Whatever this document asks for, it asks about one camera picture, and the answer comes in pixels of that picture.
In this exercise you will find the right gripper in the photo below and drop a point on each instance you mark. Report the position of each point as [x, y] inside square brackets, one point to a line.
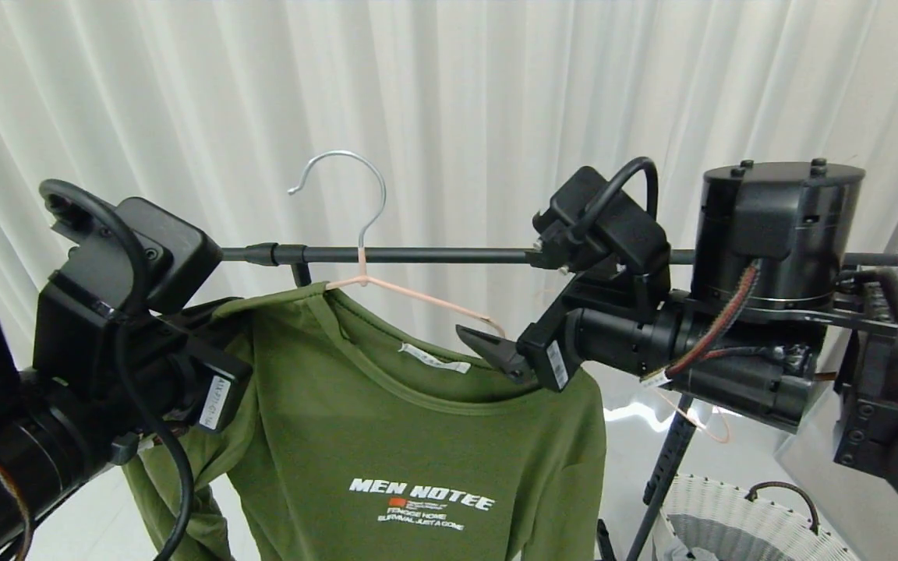
[620, 335]

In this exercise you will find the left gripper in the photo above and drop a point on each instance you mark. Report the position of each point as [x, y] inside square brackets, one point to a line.
[207, 382]

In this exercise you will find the green printed shirt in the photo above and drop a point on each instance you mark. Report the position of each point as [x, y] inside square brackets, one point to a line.
[379, 436]

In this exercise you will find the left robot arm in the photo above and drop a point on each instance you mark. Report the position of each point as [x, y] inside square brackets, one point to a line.
[12, 436]

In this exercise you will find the black clothes rack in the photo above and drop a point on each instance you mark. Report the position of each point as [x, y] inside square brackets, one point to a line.
[433, 255]

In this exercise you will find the white laundry basket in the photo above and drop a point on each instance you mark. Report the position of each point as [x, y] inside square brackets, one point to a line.
[730, 514]

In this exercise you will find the white curtain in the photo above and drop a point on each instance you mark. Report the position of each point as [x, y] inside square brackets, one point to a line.
[457, 93]

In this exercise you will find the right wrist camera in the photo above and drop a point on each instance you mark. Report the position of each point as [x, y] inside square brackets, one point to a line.
[620, 226]

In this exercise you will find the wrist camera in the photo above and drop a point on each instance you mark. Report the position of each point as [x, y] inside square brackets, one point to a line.
[620, 226]
[168, 249]

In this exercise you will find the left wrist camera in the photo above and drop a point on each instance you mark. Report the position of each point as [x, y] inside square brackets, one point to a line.
[168, 249]

